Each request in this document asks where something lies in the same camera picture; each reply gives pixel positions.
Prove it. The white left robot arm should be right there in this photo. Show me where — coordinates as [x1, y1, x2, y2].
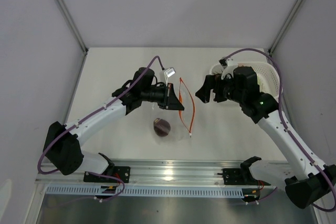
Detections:
[43, 67, 184, 182]

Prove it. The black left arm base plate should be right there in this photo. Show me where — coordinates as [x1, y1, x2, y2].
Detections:
[83, 166, 131, 184]

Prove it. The white slotted cable duct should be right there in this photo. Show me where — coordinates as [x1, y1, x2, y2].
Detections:
[46, 185, 244, 198]

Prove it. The white plastic basket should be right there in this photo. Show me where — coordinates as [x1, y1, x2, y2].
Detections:
[209, 61, 284, 104]

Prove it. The aluminium frame rail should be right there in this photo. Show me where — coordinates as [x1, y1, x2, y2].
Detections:
[35, 159, 322, 189]

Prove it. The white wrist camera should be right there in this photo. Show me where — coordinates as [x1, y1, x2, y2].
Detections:
[219, 58, 238, 80]
[159, 67, 176, 85]

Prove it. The dark red toy apple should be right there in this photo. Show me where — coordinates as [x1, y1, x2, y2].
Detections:
[153, 118, 171, 137]

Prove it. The frame post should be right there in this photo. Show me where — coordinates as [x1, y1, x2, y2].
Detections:
[54, 0, 88, 54]
[268, 0, 306, 57]

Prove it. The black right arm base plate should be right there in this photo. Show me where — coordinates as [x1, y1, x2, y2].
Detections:
[217, 168, 261, 186]

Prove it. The right back frame post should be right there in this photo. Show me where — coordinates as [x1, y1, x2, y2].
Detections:
[268, 0, 306, 57]

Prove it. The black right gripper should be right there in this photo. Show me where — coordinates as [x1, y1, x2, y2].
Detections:
[195, 72, 245, 104]

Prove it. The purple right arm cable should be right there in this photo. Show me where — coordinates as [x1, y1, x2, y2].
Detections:
[223, 48, 336, 213]

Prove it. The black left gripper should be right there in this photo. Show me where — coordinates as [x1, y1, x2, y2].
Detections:
[141, 83, 184, 111]

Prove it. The left back frame post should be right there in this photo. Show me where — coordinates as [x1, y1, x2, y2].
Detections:
[54, 0, 88, 54]

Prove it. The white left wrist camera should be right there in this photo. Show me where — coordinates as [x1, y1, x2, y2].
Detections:
[159, 67, 176, 85]

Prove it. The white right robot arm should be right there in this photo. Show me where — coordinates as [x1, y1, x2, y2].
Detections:
[195, 66, 335, 209]

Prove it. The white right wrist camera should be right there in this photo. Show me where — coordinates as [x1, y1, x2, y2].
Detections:
[219, 58, 238, 80]

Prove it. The clear zip bag orange zipper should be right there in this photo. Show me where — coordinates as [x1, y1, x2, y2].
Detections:
[150, 78, 196, 145]

